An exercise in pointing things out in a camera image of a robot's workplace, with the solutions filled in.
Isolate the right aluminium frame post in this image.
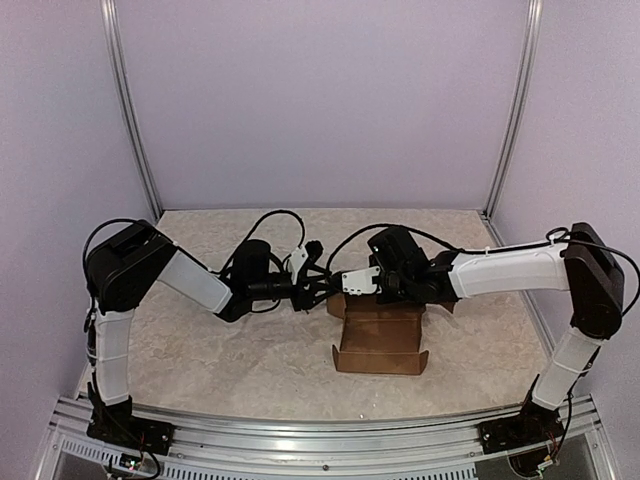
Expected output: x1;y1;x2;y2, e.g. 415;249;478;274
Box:
482;0;544;222

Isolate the brown cardboard paper box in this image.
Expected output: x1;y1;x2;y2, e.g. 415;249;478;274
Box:
326;294;429;376

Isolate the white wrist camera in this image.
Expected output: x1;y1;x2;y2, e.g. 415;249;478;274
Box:
284;240;324;285
331;266;381;296

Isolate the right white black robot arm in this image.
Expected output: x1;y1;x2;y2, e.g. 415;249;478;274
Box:
368;223;625;444

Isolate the left aluminium frame post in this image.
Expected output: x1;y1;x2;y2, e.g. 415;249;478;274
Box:
99;0;164;221

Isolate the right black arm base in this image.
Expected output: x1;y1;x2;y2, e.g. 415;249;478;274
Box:
478;410;564;455

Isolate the front aluminium frame rail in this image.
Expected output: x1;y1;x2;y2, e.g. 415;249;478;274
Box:
27;395;621;479

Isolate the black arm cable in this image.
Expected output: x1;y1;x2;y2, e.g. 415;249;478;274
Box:
82;209;307;301
325;222;640;321

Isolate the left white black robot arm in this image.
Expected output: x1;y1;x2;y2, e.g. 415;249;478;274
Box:
83;219;337;445

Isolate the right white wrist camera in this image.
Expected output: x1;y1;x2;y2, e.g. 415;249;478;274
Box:
331;266;381;296

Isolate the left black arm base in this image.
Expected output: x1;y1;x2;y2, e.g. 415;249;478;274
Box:
87;411;175;456

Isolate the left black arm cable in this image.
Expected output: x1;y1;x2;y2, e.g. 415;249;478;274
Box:
82;209;307;301

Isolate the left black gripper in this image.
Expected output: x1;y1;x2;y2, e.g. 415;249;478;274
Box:
250;266;339;312

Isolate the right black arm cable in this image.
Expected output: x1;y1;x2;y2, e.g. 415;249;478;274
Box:
325;222;640;321

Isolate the aluminium frame post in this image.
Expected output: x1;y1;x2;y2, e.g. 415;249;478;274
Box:
482;0;544;222
99;0;164;221

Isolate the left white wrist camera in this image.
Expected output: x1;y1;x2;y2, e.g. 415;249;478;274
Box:
284;240;324;285

